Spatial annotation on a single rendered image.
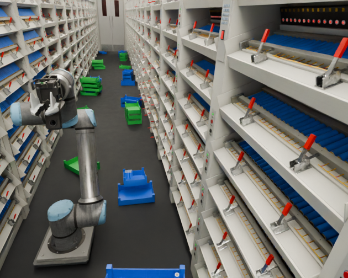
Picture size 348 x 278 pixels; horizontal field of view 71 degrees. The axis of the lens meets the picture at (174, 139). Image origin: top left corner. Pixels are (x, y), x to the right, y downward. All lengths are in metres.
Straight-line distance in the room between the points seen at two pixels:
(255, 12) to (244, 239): 0.79
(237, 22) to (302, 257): 0.73
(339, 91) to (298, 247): 0.39
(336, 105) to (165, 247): 1.51
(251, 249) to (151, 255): 0.97
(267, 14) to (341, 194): 0.64
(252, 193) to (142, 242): 1.16
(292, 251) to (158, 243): 1.25
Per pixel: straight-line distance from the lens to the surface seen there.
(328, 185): 0.61
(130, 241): 1.87
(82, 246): 1.79
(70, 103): 1.04
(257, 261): 0.92
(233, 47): 0.94
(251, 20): 0.96
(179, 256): 1.80
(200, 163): 1.32
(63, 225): 1.68
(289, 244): 0.73
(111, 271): 1.09
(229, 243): 1.19
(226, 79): 0.96
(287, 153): 0.69
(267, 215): 0.79
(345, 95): 0.54
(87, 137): 1.59
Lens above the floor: 1.42
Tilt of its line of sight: 27 degrees down
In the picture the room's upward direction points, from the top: 3 degrees clockwise
